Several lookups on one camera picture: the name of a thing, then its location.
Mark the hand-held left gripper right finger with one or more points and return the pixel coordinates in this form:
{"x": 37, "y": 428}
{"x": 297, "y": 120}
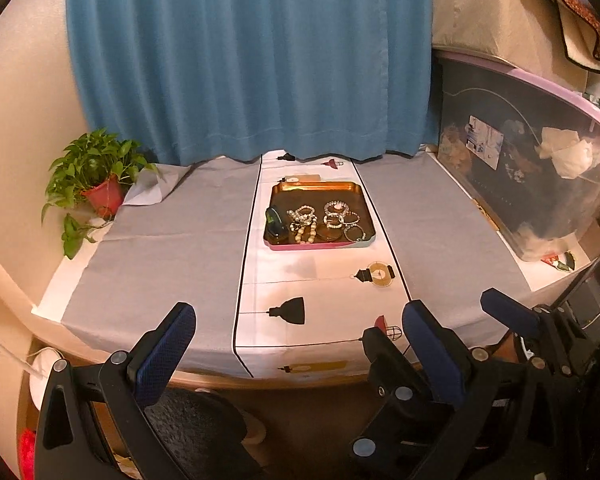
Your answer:
{"x": 432, "y": 355}

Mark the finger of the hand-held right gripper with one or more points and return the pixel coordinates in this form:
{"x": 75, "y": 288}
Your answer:
{"x": 385, "y": 365}
{"x": 510, "y": 312}

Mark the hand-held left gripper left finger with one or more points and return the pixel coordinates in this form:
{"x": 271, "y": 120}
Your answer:
{"x": 165, "y": 355}

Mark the silver green bangle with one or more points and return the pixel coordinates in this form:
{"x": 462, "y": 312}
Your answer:
{"x": 352, "y": 213}

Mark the black green wristband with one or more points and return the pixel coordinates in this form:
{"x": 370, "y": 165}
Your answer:
{"x": 274, "y": 222}

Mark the metal tray with pink rim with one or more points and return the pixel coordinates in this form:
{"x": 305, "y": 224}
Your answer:
{"x": 315, "y": 192}

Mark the small red green packet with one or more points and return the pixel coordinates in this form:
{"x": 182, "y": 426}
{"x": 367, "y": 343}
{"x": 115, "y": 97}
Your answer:
{"x": 562, "y": 261}

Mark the black device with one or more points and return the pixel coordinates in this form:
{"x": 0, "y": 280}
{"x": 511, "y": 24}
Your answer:
{"x": 595, "y": 290}

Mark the grey tablecloth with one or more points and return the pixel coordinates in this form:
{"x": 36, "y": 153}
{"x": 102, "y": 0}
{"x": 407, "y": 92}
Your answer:
{"x": 170, "y": 240}

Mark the clear storage bin purple lid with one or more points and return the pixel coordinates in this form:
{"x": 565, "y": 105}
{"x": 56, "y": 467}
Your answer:
{"x": 495, "y": 195}

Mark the white lamp-print table runner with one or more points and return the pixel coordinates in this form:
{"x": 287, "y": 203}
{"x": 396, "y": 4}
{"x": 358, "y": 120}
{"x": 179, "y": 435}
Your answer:
{"x": 280, "y": 280}

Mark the pink fluffy object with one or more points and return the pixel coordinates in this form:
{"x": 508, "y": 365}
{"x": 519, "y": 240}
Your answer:
{"x": 27, "y": 452}

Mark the green plant in red pot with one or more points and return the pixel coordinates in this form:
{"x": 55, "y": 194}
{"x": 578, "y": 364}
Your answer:
{"x": 105, "y": 195}

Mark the white crumpled plastic bag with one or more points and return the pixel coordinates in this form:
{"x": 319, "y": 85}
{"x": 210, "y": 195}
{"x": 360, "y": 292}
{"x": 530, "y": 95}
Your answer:
{"x": 570, "y": 152}

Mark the white printed card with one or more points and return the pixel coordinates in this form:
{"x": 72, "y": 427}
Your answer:
{"x": 482, "y": 140}

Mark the beige bag with patterned trim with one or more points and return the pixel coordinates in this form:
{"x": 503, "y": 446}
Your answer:
{"x": 575, "y": 35}

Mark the beige fabric storage box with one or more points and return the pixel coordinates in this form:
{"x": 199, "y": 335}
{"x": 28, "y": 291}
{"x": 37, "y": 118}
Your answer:
{"x": 480, "y": 10}

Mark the blue curtain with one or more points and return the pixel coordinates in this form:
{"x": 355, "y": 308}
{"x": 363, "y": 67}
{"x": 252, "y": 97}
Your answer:
{"x": 255, "y": 60}

